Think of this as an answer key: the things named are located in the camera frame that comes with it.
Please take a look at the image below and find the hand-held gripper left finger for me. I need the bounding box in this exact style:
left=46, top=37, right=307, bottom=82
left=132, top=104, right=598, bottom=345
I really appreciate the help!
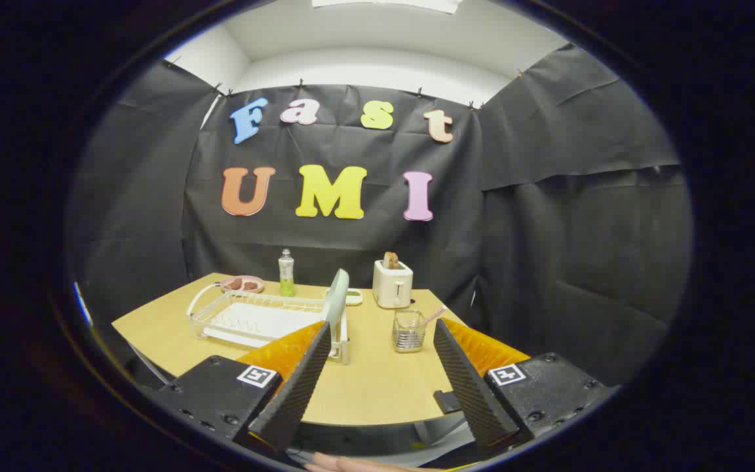
left=155, top=320, right=333, bottom=454

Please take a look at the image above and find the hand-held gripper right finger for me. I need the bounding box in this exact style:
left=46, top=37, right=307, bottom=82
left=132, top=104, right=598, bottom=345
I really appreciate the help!
left=433, top=318, right=615, bottom=452

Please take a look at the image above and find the clear wire basket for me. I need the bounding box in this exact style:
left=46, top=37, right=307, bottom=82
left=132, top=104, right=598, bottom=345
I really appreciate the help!
left=392, top=309, right=427, bottom=353

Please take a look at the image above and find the white wire dish rack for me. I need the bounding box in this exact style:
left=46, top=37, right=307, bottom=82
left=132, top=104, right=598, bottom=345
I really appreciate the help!
left=186, top=282, right=352, bottom=365

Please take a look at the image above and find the pale green plate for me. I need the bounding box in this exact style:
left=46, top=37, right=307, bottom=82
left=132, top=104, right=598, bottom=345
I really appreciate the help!
left=322, top=269, right=351, bottom=360

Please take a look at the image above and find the pink plate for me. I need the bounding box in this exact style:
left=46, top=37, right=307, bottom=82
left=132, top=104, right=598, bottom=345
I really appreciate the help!
left=219, top=275, right=265, bottom=294

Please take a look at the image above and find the white divided snack tray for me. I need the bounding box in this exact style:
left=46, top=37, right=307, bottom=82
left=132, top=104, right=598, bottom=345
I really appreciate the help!
left=325, top=288, right=364, bottom=307

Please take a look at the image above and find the clear bottle with green liquid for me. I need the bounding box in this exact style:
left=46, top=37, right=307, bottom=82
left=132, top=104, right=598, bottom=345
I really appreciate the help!
left=278, top=248, right=296, bottom=298

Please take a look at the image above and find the cream toaster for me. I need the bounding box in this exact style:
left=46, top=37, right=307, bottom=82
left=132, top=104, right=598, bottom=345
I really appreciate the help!
left=372, top=260, right=414, bottom=309

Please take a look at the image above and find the black backdrop cloth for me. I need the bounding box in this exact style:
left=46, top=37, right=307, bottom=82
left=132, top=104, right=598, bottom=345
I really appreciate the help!
left=66, top=43, right=693, bottom=389

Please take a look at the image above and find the white ceiling light panel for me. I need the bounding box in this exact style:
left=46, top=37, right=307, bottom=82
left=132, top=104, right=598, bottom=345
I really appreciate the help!
left=312, top=0, right=463, bottom=15

